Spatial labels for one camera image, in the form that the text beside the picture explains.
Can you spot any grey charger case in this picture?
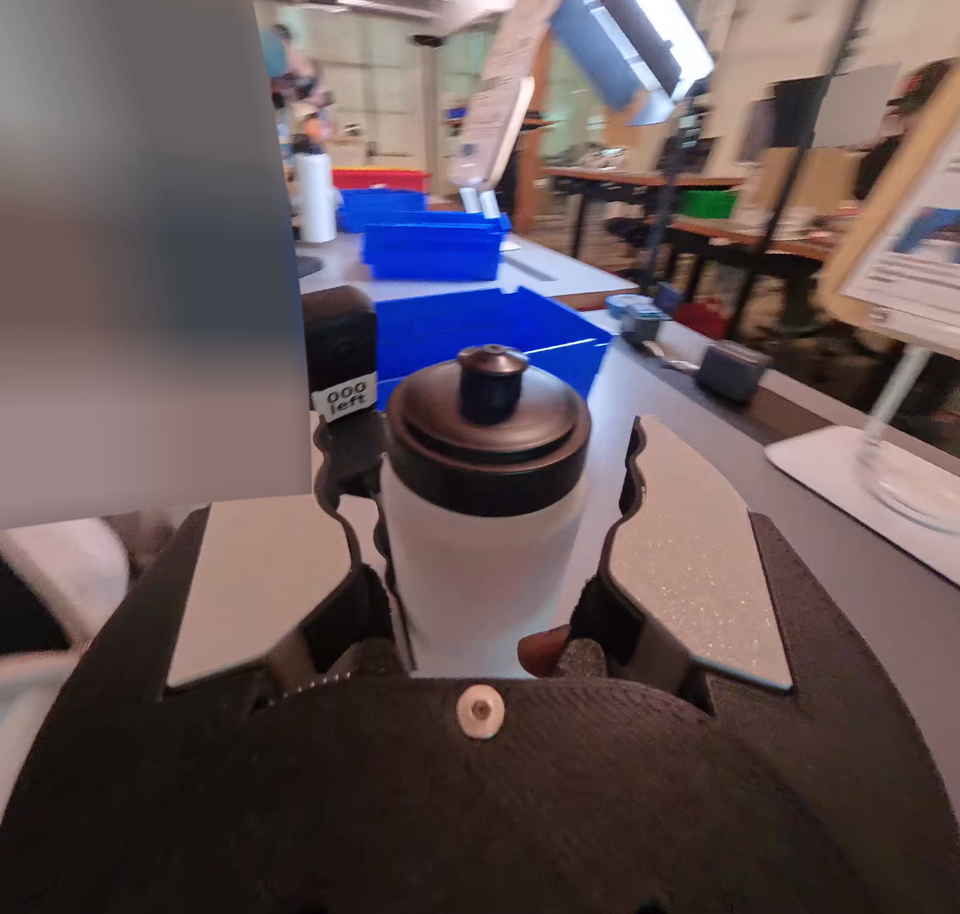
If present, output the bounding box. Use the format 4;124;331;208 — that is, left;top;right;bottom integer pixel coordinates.
622;306;673;347

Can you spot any red bag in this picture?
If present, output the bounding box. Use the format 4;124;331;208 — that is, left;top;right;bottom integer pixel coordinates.
675;300;730;341

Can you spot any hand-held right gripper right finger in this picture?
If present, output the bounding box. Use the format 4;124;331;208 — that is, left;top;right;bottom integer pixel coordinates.
602;413;795;698

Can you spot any black light stand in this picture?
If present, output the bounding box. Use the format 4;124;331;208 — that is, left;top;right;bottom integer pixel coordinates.
643;92;710;296

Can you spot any wooden office desk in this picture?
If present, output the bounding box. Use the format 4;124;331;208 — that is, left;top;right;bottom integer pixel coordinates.
540;166;744;255
667;220;834;334

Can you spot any cardboard box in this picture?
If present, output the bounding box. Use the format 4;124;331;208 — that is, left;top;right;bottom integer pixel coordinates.
780;147;864;218

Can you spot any green plastic bin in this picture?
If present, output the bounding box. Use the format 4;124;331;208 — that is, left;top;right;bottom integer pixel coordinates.
677;190;741;220

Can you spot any dark grey case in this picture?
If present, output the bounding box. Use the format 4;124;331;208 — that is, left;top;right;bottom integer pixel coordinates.
696;341;774;405

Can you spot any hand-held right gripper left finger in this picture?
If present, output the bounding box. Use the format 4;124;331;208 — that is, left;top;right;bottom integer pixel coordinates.
165;413;367;695

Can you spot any LED light panel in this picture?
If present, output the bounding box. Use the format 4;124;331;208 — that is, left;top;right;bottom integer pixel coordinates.
551;0;715;126

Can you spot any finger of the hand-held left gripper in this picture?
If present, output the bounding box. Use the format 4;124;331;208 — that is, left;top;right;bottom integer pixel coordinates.
343;422;385;497

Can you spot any black tripod pole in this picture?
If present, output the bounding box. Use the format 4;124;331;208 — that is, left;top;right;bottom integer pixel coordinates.
731;0;894;339

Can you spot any person's left forearm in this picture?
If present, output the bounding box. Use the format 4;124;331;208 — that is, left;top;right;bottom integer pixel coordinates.
0;516;177;788

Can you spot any blue plastic bin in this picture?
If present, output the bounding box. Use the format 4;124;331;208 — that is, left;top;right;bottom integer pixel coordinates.
362;211;513;282
336;188;430;234
373;285;615;413

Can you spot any white plastic bottle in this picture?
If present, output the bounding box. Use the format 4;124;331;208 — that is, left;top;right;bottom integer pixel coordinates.
291;150;340;245
378;458;591;680

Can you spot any printed instruction sheet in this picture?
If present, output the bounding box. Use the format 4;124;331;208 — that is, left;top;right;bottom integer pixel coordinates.
840;156;960;330

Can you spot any black monitor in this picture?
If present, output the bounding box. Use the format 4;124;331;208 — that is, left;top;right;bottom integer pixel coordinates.
772;77;828;152

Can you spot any red plastic bin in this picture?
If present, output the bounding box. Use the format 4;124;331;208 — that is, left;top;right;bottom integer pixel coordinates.
331;167;434;192

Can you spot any black bottle lid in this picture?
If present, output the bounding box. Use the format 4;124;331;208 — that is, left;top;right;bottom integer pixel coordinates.
384;344;594;519

